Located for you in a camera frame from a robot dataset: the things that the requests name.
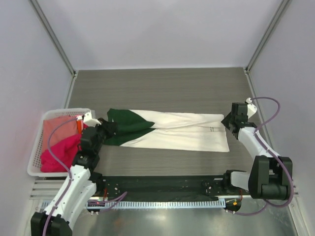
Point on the left aluminium frame post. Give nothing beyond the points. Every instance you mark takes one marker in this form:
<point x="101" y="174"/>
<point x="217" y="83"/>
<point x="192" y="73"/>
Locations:
<point x="45" y="23"/>

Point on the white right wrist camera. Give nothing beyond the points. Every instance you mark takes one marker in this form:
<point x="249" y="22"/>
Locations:
<point x="251" y="108"/>

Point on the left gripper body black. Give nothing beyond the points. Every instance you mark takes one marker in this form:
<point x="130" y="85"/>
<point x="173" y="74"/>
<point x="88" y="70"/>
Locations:
<point x="104" y="132"/>

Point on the right aluminium frame post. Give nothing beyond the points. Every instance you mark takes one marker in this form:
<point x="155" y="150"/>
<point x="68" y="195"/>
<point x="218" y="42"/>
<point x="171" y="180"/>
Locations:
<point x="280" y="11"/>

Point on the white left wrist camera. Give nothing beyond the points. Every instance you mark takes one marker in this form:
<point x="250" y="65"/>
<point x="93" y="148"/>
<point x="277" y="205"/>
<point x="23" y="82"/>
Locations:
<point x="89" y="120"/>

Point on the slotted white cable duct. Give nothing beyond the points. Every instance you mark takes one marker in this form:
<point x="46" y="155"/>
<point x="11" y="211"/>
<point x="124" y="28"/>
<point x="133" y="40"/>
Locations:
<point x="220" y="203"/>

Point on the salmon pink t shirt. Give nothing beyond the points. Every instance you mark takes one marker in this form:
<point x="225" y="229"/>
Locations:
<point x="65" y="131"/>

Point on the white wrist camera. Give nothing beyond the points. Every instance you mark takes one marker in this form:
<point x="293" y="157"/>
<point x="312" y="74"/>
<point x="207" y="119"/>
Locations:
<point x="251" y="108"/>
<point x="89" y="120"/>

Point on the aluminium frame post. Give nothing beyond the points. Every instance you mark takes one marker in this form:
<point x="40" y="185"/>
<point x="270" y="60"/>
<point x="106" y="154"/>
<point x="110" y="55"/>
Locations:
<point x="280" y="11"/>
<point x="45" y="23"/>

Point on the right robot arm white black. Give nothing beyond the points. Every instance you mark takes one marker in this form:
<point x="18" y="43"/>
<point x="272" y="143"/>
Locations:
<point x="271" y="175"/>

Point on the magenta t shirt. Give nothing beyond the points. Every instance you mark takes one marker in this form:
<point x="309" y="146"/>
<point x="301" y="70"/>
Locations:
<point x="64" y="150"/>

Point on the white and green t shirt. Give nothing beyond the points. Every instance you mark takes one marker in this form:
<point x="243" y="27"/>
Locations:
<point x="167" y="130"/>

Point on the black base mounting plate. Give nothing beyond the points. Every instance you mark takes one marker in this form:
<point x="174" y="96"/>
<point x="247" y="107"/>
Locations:
<point x="167" y="189"/>

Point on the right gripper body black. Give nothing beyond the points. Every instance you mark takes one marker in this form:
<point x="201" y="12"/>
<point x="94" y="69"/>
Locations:
<point x="228" y="120"/>

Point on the orange item in basket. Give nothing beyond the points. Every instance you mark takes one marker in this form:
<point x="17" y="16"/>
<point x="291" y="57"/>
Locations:
<point x="79" y="122"/>

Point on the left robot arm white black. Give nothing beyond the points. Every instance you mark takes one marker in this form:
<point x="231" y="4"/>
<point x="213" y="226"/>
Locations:
<point x="59" y="217"/>

